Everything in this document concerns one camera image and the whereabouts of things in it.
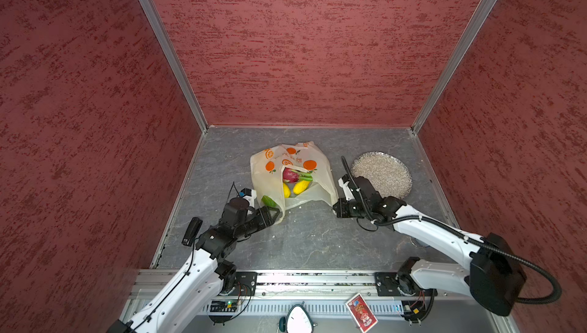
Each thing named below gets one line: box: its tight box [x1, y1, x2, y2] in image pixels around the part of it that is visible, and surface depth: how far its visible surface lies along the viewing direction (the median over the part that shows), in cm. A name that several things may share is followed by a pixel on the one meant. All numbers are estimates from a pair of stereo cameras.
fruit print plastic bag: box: [249, 141, 339, 224], surface depth 94 cm
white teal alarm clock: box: [278, 300, 318, 333], surface depth 66 cm
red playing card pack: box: [345, 292, 379, 333], surface depth 70 cm
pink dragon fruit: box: [282, 167, 314, 184], surface depth 94 cm
